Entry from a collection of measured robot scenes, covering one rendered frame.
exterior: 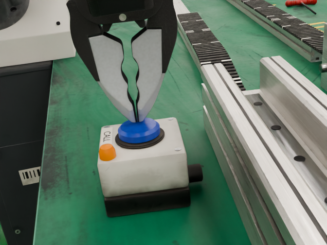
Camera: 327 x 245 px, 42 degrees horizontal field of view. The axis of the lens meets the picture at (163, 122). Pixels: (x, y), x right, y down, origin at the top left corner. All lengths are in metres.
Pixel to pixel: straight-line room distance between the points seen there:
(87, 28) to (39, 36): 0.57
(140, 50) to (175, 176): 0.12
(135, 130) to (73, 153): 0.16
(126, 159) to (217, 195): 0.10
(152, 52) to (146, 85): 0.03
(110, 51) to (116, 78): 0.03
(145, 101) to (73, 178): 0.14
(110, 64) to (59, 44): 0.57
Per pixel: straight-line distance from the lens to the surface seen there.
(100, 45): 0.38
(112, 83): 0.39
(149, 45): 0.38
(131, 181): 0.39
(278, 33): 0.94
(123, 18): 0.37
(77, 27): 0.37
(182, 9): 1.16
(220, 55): 0.73
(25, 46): 0.95
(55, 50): 0.95
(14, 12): 0.96
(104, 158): 0.38
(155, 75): 0.38
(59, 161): 0.53
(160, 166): 0.38
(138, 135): 0.39
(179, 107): 0.62
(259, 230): 0.34
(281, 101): 0.47
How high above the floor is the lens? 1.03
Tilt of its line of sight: 25 degrees down
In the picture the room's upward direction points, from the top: 6 degrees counter-clockwise
